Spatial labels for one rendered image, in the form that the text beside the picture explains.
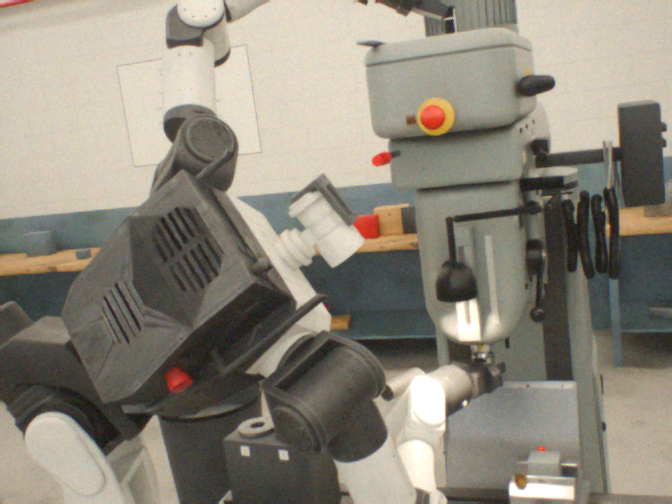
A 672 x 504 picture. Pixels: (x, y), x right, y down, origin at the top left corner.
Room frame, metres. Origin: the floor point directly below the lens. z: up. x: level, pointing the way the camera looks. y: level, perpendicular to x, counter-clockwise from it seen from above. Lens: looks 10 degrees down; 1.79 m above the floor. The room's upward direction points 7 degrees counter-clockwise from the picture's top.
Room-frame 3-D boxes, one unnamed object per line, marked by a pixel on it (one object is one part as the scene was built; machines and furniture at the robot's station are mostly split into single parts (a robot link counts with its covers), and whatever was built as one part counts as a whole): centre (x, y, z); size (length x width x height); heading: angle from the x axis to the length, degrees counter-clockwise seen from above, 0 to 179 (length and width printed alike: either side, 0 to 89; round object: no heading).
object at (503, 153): (1.56, -0.29, 1.68); 0.34 x 0.24 x 0.10; 160
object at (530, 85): (1.50, -0.42, 1.79); 0.45 x 0.04 x 0.04; 160
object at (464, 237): (1.41, -0.23, 1.45); 0.04 x 0.04 x 0.21; 70
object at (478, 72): (1.53, -0.28, 1.81); 0.47 x 0.26 x 0.16; 160
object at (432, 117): (1.28, -0.18, 1.76); 0.04 x 0.03 x 0.04; 70
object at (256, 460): (1.66, 0.18, 1.01); 0.22 x 0.12 x 0.20; 62
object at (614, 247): (1.70, -0.55, 1.45); 0.18 x 0.16 x 0.21; 160
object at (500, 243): (1.52, -0.27, 1.47); 0.21 x 0.19 x 0.32; 70
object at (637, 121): (1.69, -0.69, 1.62); 0.20 x 0.09 x 0.21; 160
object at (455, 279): (1.34, -0.20, 1.47); 0.07 x 0.07 x 0.06
